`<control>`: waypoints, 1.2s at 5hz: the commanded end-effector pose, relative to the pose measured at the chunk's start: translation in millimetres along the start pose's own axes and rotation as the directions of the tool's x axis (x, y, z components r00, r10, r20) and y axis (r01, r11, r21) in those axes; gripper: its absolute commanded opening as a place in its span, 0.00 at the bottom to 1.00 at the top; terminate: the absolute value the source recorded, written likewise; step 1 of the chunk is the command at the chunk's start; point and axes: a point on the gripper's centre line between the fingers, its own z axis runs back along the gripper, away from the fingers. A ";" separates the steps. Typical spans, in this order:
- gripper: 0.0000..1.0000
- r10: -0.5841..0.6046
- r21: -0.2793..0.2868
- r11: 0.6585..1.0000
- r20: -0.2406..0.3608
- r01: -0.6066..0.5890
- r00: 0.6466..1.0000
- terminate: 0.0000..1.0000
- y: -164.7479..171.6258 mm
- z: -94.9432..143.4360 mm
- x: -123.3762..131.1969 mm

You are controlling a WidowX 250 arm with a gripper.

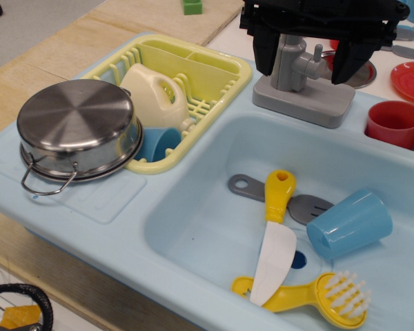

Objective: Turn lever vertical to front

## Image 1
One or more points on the light blue toy sink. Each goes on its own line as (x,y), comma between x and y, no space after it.
(159,252)

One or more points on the red cup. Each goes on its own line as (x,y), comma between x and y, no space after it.
(392,122)

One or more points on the blue cup in rack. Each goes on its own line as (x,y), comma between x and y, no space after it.
(156,142)

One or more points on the yellow object bottom left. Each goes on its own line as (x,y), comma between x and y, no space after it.
(20,316)

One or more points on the yellow dish rack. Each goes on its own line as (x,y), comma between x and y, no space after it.
(210,80)

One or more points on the green block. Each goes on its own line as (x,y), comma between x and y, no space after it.
(191,7)

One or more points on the yellow dish brush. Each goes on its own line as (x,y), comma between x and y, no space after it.
(338,297)

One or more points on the yellow handled toy knife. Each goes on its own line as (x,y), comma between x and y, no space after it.
(279,242)

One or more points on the grey toy faucet with lever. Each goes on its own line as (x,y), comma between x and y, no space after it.
(296,87)

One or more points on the grey utensil top right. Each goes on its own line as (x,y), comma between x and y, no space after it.
(403,34)

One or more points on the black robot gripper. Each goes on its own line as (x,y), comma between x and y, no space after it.
(361,27)

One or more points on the red plate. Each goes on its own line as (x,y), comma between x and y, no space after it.
(402,79)

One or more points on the grey toy spatula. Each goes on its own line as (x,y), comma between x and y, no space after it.
(303,208)

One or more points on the stainless steel pot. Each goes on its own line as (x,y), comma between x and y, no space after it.
(78,130)

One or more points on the blue cup in basin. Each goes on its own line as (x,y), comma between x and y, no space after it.
(359,220)

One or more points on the cream toy detergent jug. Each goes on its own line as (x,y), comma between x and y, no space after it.
(158,100)

